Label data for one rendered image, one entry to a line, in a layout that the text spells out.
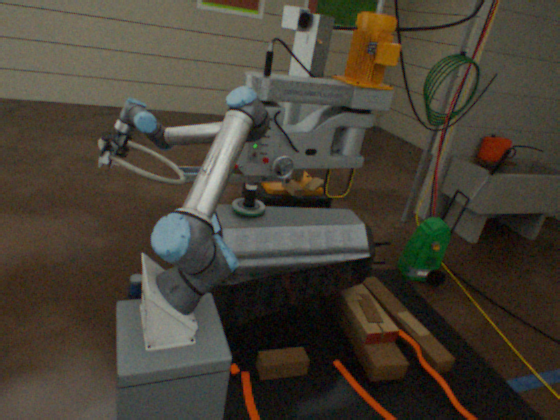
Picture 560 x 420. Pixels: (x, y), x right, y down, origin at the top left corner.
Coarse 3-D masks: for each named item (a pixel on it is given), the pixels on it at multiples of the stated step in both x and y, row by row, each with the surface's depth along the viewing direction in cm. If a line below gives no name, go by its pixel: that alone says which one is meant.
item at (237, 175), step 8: (184, 168) 243; (192, 168) 246; (200, 168) 248; (184, 176) 234; (192, 176) 236; (232, 176) 247; (240, 176) 249; (248, 176) 251; (256, 176) 254; (264, 176) 256; (272, 176) 259
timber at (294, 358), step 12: (288, 348) 262; (300, 348) 263; (264, 360) 249; (276, 360) 251; (288, 360) 252; (300, 360) 254; (264, 372) 248; (276, 372) 251; (288, 372) 255; (300, 372) 258
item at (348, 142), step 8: (344, 128) 267; (352, 128) 266; (360, 128) 268; (336, 136) 274; (344, 136) 269; (352, 136) 267; (360, 136) 269; (336, 144) 274; (344, 144) 270; (352, 144) 270; (360, 144) 273; (336, 152) 277; (344, 152) 272; (352, 152) 272
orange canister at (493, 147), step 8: (488, 136) 482; (488, 144) 477; (496, 144) 473; (504, 144) 478; (480, 152) 487; (488, 152) 477; (496, 152) 479; (480, 160) 482; (488, 160) 481; (496, 160) 486
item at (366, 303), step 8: (352, 288) 310; (344, 296) 299; (352, 296) 301; (360, 296) 303; (368, 296) 305; (360, 304) 295; (368, 304) 296; (368, 312) 287; (376, 312) 289; (368, 320) 280; (376, 320) 281
